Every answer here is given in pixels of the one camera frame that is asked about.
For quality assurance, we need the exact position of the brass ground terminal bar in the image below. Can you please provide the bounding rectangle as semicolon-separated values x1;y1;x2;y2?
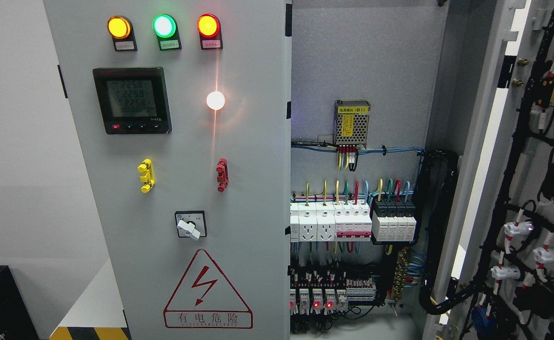
391;247;409;303

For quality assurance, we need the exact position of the black digital power meter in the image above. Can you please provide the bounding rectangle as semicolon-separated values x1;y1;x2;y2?
93;67;171;134

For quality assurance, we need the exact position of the white glowing indicator lamp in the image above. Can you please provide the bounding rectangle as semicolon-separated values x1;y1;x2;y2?
206;91;226;111

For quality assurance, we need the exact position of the white socket breaker row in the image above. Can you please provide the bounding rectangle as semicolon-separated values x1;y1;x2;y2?
290;200;371;243

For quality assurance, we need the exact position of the relay and terminal row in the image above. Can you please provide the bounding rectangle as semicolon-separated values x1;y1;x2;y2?
288;265;377;333

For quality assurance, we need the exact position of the white rotary selector switch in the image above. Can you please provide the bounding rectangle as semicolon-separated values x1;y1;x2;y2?
174;211;207;240

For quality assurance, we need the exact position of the green indicator lamp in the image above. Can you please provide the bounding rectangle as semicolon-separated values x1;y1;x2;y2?
152;14;182;51

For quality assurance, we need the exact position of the grey cabinet door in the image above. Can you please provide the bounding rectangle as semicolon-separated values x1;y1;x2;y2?
44;0;291;340
447;0;554;340

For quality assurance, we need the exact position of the red electric hazard sticker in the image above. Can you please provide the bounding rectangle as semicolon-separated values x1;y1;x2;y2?
163;249;253;329

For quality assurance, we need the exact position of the perforated metal power supply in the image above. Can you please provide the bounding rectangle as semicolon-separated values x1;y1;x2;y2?
333;100;370;145

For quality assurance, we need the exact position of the yellow terminal post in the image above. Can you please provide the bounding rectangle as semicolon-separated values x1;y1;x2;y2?
137;158;155;193

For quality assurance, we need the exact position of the red terminal post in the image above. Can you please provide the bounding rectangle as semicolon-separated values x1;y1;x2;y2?
215;158;229;192

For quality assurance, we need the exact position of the red indicator lamp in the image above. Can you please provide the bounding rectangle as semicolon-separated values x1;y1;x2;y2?
197;13;223;50

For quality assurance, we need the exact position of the grey cabinet body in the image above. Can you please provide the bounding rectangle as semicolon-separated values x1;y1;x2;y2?
284;0;513;340

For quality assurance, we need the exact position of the yellow indicator lamp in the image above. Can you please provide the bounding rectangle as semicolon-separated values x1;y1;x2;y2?
107;16;138;51

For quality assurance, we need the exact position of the black white surge protector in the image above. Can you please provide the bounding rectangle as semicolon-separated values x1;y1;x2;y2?
371;200;417;245

